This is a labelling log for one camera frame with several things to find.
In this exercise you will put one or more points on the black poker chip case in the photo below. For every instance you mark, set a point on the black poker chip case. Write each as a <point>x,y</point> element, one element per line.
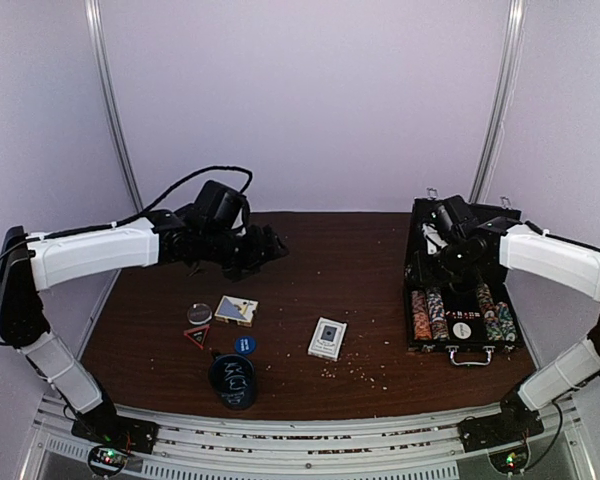
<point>454,291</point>

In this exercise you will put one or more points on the green blue chip stack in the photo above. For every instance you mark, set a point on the green blue chip stack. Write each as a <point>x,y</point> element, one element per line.
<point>436,313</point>

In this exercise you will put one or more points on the right aluminium frame post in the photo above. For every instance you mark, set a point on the right aluminium frame post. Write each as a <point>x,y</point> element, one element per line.
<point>505,84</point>

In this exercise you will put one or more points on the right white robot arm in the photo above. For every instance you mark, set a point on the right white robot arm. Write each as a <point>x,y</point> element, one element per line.
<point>526,247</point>

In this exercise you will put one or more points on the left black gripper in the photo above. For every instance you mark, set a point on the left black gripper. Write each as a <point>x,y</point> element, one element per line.
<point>260,254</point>

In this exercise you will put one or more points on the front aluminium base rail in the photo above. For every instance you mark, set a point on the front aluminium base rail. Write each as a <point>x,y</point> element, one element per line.
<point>424,446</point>

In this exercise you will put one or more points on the left aluminium frame post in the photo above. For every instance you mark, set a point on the left aluminium frame post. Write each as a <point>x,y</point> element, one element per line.
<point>113,118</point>

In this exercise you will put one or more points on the dark blue printed cup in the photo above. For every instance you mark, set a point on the dark blue printed cup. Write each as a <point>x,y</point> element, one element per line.
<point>233,379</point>

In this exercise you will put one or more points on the white dealer button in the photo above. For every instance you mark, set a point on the white dealer button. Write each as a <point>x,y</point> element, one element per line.
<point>462,331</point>

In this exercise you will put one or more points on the orange black chip stack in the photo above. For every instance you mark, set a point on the orange black chip stack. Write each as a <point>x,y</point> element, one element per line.
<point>420,315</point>
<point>485,301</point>

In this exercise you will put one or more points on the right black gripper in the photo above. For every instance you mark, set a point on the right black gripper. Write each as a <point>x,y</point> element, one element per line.
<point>457,278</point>

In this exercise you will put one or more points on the white card deck box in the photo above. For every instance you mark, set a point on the white card deck box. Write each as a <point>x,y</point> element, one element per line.
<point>327,339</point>

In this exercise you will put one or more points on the triangular all in button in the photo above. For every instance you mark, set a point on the triangular all in button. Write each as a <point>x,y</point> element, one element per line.
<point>197,335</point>

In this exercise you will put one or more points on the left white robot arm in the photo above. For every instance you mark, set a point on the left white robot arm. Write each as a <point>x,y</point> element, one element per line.
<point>32,263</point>

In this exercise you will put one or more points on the aluminium frame post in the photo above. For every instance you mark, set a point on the aluminium frame post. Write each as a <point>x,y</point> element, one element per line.
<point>113,118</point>
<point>505,84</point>

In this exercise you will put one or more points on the clear acrylic dealer button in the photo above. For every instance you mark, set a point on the clear acrylic dealer button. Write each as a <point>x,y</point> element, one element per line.
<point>199,314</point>

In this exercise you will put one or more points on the blue round blind button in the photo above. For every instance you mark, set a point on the blue round blind button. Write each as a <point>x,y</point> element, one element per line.
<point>245,345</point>

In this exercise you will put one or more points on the yellow blue card deck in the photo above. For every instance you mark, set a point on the yellow blue card deck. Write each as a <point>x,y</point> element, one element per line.
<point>236,310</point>

